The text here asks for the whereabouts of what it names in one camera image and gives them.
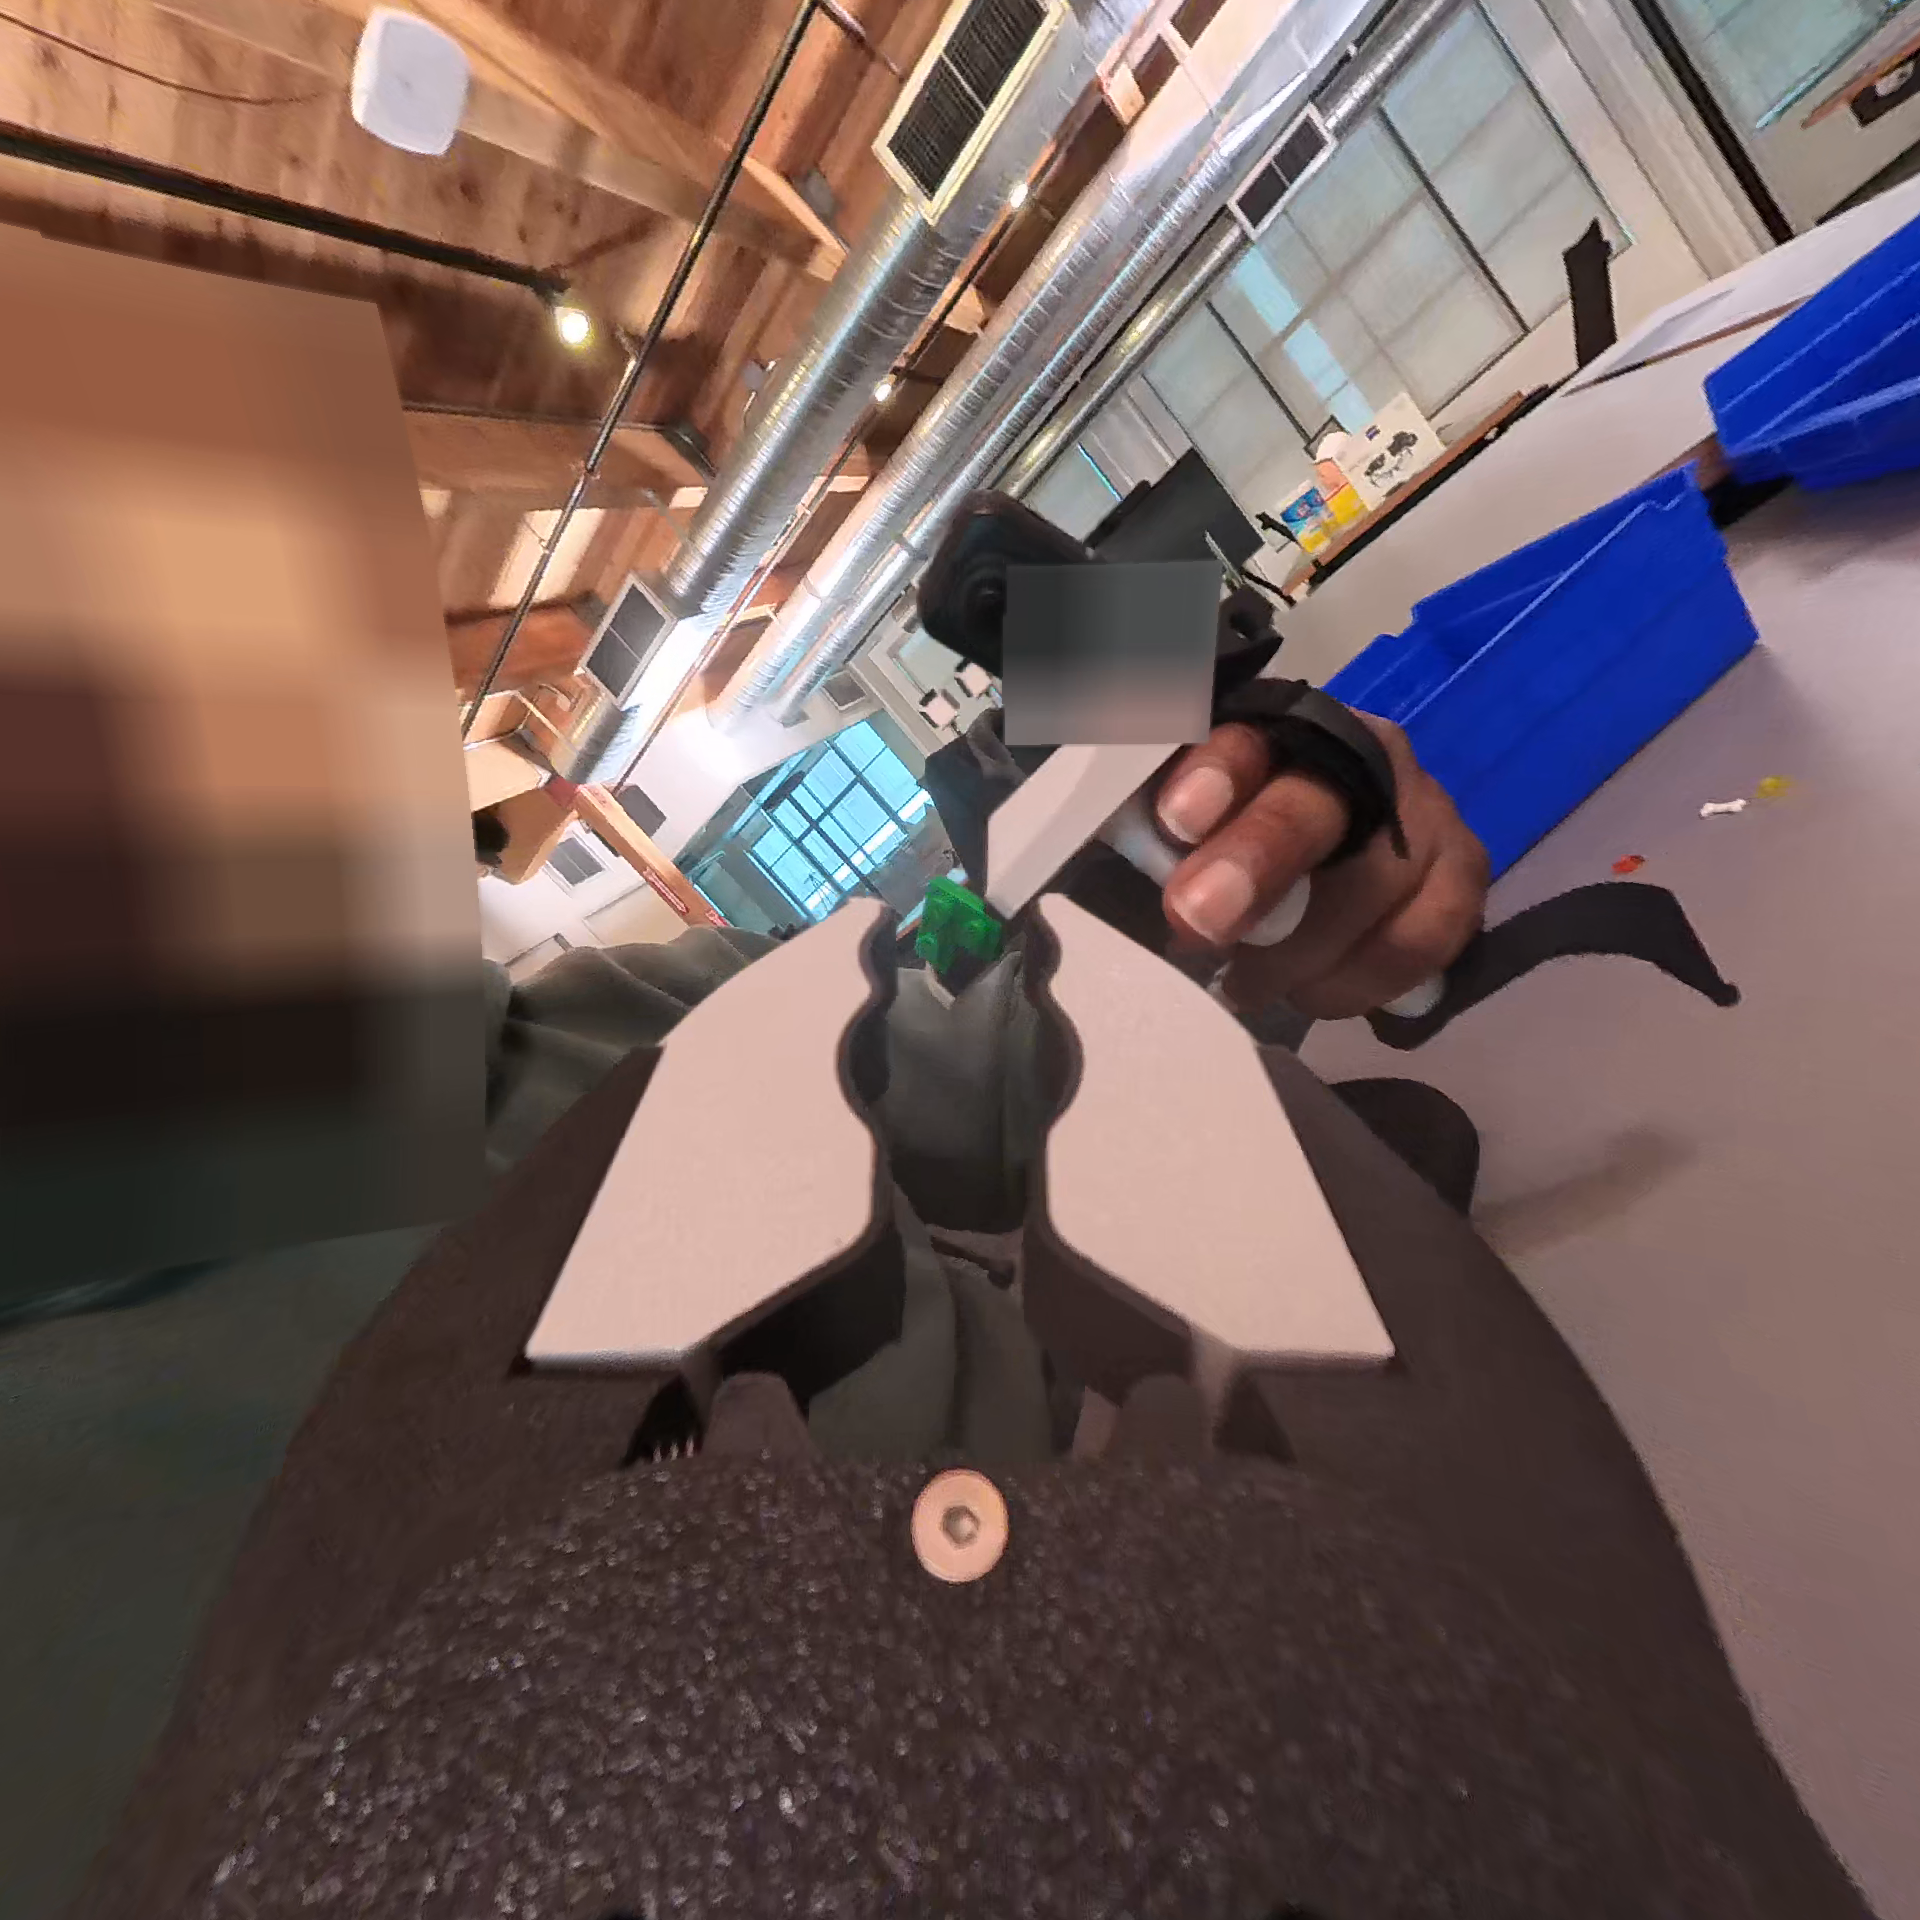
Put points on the bright green corner plate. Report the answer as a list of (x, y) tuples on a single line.
[(955, 924)]

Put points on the person's left hand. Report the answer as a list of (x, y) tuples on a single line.
[(1381, 902)]

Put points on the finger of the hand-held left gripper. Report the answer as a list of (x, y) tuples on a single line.
[(1082, 826)]

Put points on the white air vent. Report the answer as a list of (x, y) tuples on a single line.
[(968, 92)]

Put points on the black monitor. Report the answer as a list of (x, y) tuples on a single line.
[(1170, 511)]

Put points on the white product box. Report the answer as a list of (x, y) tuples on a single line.
[(1395, 452)]

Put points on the silver air duct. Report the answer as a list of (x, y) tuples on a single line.
[(1112, 301), (795, 421)]

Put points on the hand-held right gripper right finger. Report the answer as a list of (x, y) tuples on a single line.
[(1217, 1188)]

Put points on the white ceiling device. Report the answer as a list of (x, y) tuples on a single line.
[(405, 76)]

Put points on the yellow cardboard box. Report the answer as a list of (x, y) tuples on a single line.
[(1330, 496)]

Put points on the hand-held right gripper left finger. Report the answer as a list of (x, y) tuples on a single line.
[(720, 1188)]

